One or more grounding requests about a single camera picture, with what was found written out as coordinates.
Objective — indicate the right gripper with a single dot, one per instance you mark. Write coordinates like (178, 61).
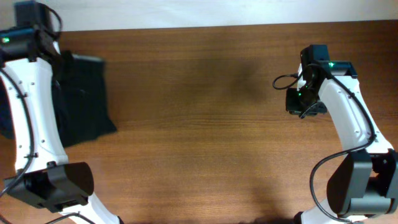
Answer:
(296, 104)

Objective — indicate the black shorts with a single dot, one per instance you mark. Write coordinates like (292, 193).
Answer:
(79, 99)

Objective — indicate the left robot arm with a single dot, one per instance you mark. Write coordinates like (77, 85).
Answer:
(44, 176)

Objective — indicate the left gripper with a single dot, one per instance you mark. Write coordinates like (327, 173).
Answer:
(83, 112)

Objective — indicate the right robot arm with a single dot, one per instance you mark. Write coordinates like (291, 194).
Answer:
(365, 183)

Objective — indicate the navy folded garment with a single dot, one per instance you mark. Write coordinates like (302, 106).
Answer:
(7, 129)

